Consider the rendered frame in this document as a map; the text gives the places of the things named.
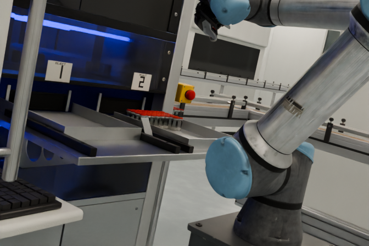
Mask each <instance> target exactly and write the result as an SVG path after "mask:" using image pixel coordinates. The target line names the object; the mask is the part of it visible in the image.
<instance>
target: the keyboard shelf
mask: <svg viewBox="0 0 369 246"><path fill-rule="evenodd" d="M55 200H57V201H59V202H61V203H62V206H61V208H60V209H55V210H50V211H44V212H41V213H35V214H30V215H24V216H19V217H14V218H10V219H5V220H0V239H1V238H7V237H11V236H16V235H19V234H23V233H28V232H32V231H37V230H41V229H44V228H49V227H53V226H58V225H62V224H65V223H70V222H74V221H79V220H82V218H83V211H82V210H81V209H80V208H78V207H76V206H74V205H72V204H70V203H68V202H66V201H64V200H62V199H60V198H58V197H55Z"/></svg>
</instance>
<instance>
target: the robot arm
mask: <svg viewBox="0 0 369 246"><path fill-rule="evenodd" d="M199 1H200V2H199V3H198V4H197V6H196V8H195V12H196V13H195V14H194V23H195V24H196V25H197V26H198V27H199V28H200V29H201V30H202V31H203V32H204V33H205V34H206V35H207V36H210V37H212V38H213V39H215V40H217V37H216V35H218V33H217V31H218V29H219V28H220V27H223V26H224V27H226V28H228V29H230V28H231V27H230V24H232V25H235V24H237V23H239V22H241V21H243V20H245V21H248V22H251V23H255V24H257V25H259V26H262V27H276V26H289V27H304V28H313V29H327V30H343V31H344V32H343V33H342V34H341V35H340V36H339V37H338V38H337V39H336V40H335V41H334V42H333V43H332V45H331V46H330V47H329V48H328V49H327V50H326V51H325V52H324V53H323V54H322V55H321V56H320V57H319V58H318V59H317V60H316V61H315V62H314V63H313V64H312V65H311V66H310V67H309V68H308V69H307V70H306V71H305V72H304V73H303V75H302V76H301V77H300V78H299V79H298V80H297V81H296V82H295V83H294V84H293V85H292V86H291V87H290V88H289V89H288V91H287V92H286V93H285V94H284V95H283V96H282V97H281V98H280V99H279V100H278V101H277V102H276V103H275V104H274V105H273V106H272V107H271V108H270V109H269V110H268V111H267V112H266V113H265V114H264V115H263V116H262V117H261V118H260V119H259V120H248V121H247V122H245V124H244V125H243V126H242V127H241V128H240V129H239V130H238V131H237V132H236V133H235V134H234V135H233V136H232V137H228V136H224V137H221V138H219V139H217V140H215V141H213V142H212V144H211V145H210V147H209V149H208V151H207V153H206V157H205V163H206V167H205V172H206V176H207V178H208V181H209V183H210V185H211V186H212V188H213V190H214V191H215V192H216V193H217V194H219V195H220V196H222V197H224V198H228V199H243V198H248V199H247V200H246V202H245V203H244V205H243V207H242V208H241V210H240V212H239V213H238V215H237V217H236V219H235V221H234V225H233V231H234V233H235V234H236V235H237V236H238V237H239V238H241V239H243V240H244V241H246V242H248V243H250V244H253V245H255V246H301V244H302V241H303V229H302V223H301V207H302V204H303V200H304V195H305V191H306V186H307V183H308V179H309V174H310V170H311V166H312V164H313V163H314V160H313V158H314V152H315V149H314V146H313V145H312V144H310V143H308V142H305V140H306V139H307V138H308V137H309V136H310V135H312V134H313V133H314V132H315V131H316V130H317V129H318V128H319V127H320V126H321V125H322V124H323V123H324V122H325V121H326V120H328V119H329V118H330V117H331V116H332V115H333V114H334V113H335V112H336V111H337V110H338V109H339V108H340V107H341V106H342V105H343V104H345V103H346V102H347V101H348V100H349V99H350V98H351V97H352V96H353V95H354V94H355V93H356V92H357V91H358V90H359V89H360V88H362V87H363V86H364V85H365V84H366V83H367V82H368V81H369V0H199ZM213 27H214V28H215V29H216V30H215V29H214V28H213ZM215 34H216V35H215Z"/></svg>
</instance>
